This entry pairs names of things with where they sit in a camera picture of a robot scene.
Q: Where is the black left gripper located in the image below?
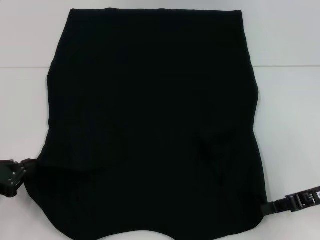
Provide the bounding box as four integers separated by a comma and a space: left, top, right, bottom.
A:
0, 157, 39, 199

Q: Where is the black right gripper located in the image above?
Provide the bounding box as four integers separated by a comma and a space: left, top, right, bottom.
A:
259, 185, 320, 216

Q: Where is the black shirt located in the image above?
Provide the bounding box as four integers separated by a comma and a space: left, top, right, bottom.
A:
24, 8, 270, 238

